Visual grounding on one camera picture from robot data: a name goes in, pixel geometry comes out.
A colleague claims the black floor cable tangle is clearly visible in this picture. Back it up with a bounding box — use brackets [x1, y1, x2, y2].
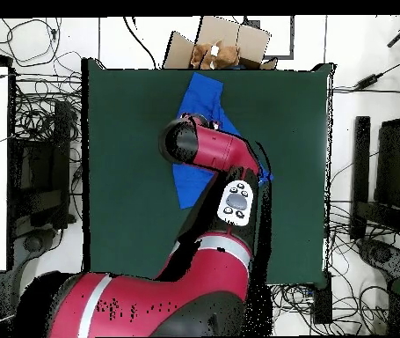
[325, 196, 400, 335]

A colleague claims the grey floor frame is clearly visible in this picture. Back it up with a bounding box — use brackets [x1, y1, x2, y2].
[243, 15, 296, 61]

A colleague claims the blue and black cable tangle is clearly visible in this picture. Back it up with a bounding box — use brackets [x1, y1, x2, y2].
[271, 283, 327, 337]

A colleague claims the brown plush toy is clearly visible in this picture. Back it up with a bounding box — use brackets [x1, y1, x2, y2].
[189, 39, 241, 70]

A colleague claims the dark green table cloth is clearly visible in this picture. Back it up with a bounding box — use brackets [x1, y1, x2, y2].
[81, 57, 336, 287]

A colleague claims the black curved floor cable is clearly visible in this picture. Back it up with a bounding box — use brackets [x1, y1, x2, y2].
[121, 15, 158, 70]

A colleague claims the black equipment case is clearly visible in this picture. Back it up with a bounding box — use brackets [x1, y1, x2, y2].
[11, 99, 77, 230]

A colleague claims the dark stand foot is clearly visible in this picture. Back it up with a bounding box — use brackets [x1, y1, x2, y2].
[9, 226, 63, 283]
[356, 237, 400, 283]

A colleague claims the black looped cable with plug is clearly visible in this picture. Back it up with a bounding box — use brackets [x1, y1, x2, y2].
[0, 17, 63, 68]

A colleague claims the black chair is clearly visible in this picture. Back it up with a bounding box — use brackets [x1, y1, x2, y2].
[373, 115, 400, 212]

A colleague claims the black power adapter with cable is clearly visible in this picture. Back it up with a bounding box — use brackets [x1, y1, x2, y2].
[352, 52, 400, 91]

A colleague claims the blue laundry item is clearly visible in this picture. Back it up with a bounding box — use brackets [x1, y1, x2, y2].
[171, 71, 275, 210]

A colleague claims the black upright bar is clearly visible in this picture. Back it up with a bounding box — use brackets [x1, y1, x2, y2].
[348, 115, 372, 242]

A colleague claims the brown cardboard box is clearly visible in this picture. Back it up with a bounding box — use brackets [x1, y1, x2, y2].
[162, 15, 279, 71]

